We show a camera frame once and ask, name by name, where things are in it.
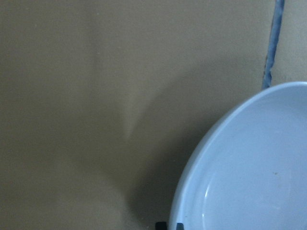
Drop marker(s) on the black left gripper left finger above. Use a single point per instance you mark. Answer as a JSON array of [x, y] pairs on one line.
[[160, 226]]

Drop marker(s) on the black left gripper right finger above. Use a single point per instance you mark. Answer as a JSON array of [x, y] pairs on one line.
[[179, 226]]

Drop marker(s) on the blue round plate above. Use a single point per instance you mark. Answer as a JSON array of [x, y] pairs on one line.
[[249, 172]]

